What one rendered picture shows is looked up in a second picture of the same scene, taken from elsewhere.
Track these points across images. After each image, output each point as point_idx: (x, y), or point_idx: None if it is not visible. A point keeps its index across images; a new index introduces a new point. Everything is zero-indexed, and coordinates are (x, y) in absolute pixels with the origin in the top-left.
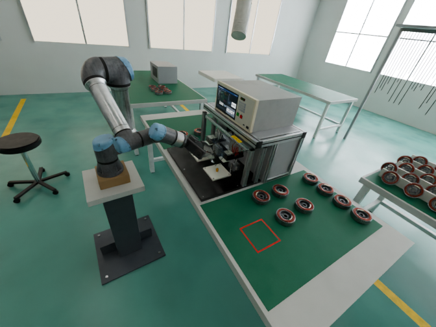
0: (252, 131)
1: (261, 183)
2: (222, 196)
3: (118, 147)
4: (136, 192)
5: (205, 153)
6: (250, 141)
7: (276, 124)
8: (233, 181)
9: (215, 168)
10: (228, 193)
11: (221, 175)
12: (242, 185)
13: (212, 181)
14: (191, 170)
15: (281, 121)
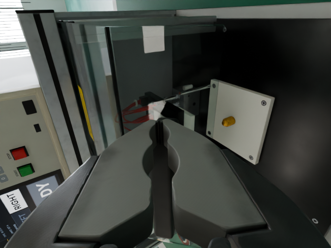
0: (32, 85)
1: (178, 11)
2: (303, 11)
3: None
4: None
5: (182, 152)
6: (48, 51)
7: (21, 66)
8: (223, 50)
9: (227, 131)
10: (272, 15)
11: (233, 95)
12: (215, 18)
13: (279, 95)
14: (295, 193)
15: (13, 64)
